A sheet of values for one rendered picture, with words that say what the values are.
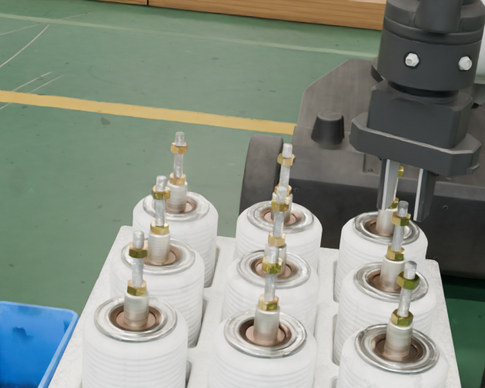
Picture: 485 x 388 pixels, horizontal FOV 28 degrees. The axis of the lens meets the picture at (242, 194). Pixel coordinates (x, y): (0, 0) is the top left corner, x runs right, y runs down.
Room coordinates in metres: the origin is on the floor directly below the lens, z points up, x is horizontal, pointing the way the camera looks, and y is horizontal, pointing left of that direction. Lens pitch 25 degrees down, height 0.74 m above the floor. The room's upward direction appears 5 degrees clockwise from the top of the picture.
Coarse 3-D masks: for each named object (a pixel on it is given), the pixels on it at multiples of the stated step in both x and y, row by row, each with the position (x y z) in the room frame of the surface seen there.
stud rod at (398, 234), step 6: (402, 204) 0.84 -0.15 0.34; (408, 204) 0.84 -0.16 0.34; (402, 210) 0.84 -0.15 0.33; (402, 216) 0.84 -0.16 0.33; (396, 228) 0.84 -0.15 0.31; (402, 228) 0.84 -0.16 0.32; (396, 234) 0.84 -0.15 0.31; (402, 234) 0.84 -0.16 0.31; (396, 240) 0.84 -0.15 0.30; (402, 240) 0.84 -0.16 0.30; (396, 246) 0.84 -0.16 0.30
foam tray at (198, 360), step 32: (224, 256) 1.00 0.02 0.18; (320, 256) 1.02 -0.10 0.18; (96, 288) 0.90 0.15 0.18; (224, 288) 0.92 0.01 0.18; (320, 288) 0.94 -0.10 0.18; (320, 320) 0.87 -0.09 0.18; (448, 320) 0.90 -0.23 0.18; (192, 352) 0.80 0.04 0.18; (320, 352) 0.82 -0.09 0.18; (448, 352) 0.84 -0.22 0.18; (64, 384) 0.73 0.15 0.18; (192, 384) 0.74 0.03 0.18; (320, 384) 0.76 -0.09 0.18; (448, 384) 0.78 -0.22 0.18
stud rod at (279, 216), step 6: (276, 192) 0.85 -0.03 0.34; (282, 192) 0.85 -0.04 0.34; (276, 198) 0.85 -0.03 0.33; (282, 198) 0.85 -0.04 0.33; (276, 216) 0.85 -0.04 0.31; (282, 216) 0.85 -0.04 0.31; (276, 222) 0.85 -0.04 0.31; (282, 222) 0.85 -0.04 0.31; (276, 228) 0.85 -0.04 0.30; (282, 228) 0.85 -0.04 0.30; (276, 234) 0.85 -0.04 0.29; (282, 234) 0.85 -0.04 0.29
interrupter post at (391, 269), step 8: (384, 256) 0.84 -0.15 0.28; (384, 264) 0.84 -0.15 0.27; (392, 264) 0.83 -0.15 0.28; (400, 264) 0.83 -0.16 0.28; (384, 272) 0.84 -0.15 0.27; (392, 272) 0.83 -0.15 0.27; (400, 272) 0.83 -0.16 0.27; (384, 280) 0.84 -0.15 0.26; (392, 280) 0.83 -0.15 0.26; (392, 288) 0.83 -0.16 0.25
